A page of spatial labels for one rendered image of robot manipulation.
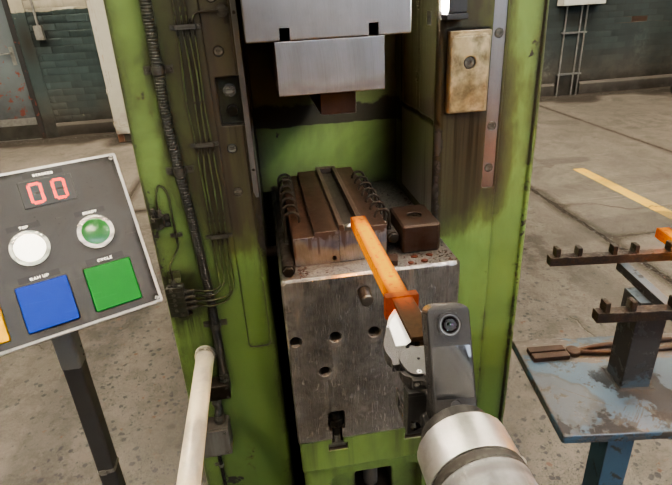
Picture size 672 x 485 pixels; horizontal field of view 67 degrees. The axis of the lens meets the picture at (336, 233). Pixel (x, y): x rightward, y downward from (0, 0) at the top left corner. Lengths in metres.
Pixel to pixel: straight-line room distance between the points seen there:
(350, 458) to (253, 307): 0.45
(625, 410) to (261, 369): 0.85
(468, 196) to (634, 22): 7.58
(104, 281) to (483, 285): 0.93
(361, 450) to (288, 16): 1.00
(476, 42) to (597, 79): 7.42
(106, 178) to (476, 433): 0.74
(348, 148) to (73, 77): 6.05
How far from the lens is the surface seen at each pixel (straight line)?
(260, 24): 0.96
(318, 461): 1.37
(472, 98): 1.19
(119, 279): 0.94
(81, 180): 0.98
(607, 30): 8.52
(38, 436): 2.33
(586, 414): 1.18
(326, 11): 0.97
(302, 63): 0.97
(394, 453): 1.40
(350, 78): 0.98
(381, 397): 1.25
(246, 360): 1.39
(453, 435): 0.50
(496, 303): 1.47
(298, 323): 1.09
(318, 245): 1.07
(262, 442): 1.59
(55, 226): 0.96
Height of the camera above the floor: 1.43
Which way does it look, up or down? 25 degrees down
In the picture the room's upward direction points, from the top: 3 degrees counter-clockwise
